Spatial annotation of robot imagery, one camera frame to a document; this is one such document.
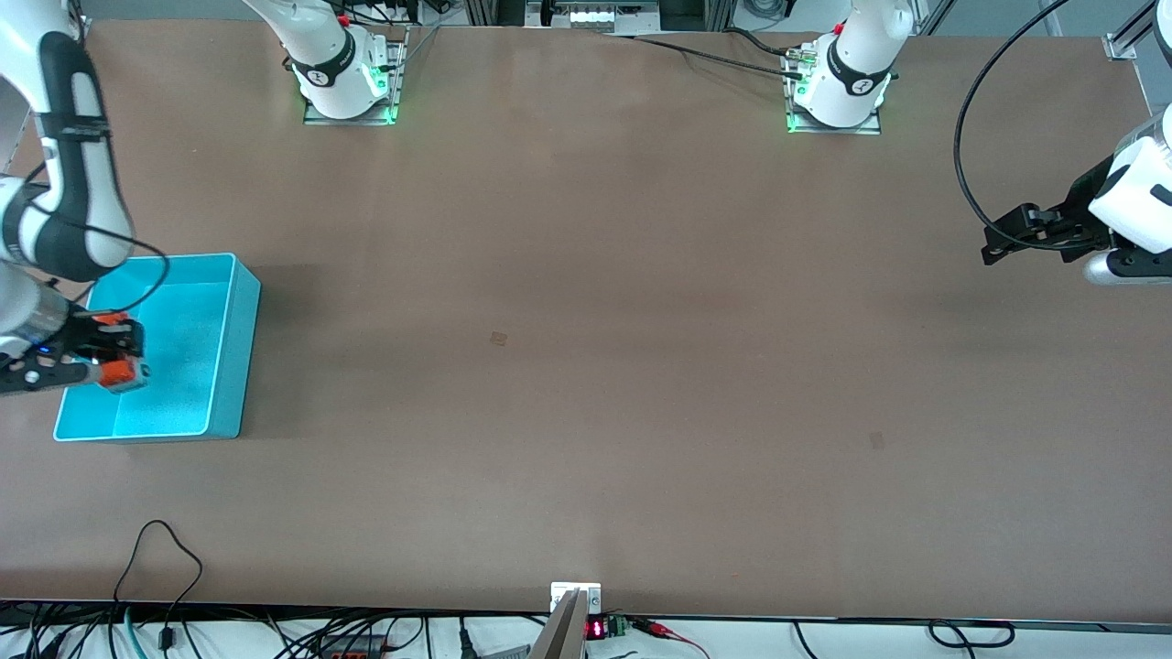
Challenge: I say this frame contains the orange toy bus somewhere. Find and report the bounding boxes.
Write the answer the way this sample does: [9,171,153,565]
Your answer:
[90,313,153,395]

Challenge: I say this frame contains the blue plastic box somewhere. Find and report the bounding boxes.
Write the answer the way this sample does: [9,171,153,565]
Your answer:
[53,253,263,444]

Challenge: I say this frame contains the black power strip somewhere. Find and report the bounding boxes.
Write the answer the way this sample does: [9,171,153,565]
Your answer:
[316,635,387,659]

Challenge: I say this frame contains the silver device with white lights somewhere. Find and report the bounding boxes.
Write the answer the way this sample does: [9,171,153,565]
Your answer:
[526,0,662,31]

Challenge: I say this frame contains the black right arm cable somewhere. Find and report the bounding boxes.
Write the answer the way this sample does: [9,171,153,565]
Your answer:
[14,165,171,319]

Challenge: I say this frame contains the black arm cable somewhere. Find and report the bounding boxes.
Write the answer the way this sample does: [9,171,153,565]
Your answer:
[952,0,1072,241]
[14,165,171,319]

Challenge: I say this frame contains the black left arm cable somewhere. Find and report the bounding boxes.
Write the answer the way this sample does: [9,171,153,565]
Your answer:
[952,0,1072,241]

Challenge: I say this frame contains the thin black looped cable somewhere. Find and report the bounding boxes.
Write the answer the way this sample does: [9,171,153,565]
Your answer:
[112,519,205,653]

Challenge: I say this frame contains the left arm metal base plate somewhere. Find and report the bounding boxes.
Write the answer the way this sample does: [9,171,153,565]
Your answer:
[783,46,884,136]

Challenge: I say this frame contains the thick black connector cable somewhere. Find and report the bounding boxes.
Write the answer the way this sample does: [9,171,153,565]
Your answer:
[722,27,794,59]

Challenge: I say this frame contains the thin black table cable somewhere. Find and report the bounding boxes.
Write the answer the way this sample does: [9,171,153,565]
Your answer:
[591,29,807,81]

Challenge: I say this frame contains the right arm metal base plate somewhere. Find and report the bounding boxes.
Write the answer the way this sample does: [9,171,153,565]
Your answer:
[302,26,408,127]

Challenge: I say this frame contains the black coiled cable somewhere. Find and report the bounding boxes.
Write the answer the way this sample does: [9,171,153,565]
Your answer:
[792,620,1016,659]

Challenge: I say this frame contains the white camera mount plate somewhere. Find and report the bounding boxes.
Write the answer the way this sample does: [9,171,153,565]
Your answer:
[550,582,602,615]

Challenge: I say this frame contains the grey aluminium camera bar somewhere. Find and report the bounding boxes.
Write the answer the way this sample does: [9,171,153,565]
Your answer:
[528,589,588,659]

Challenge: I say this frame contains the red clip lead wires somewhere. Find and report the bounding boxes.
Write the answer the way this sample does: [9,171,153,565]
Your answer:
[630,618,711,659]

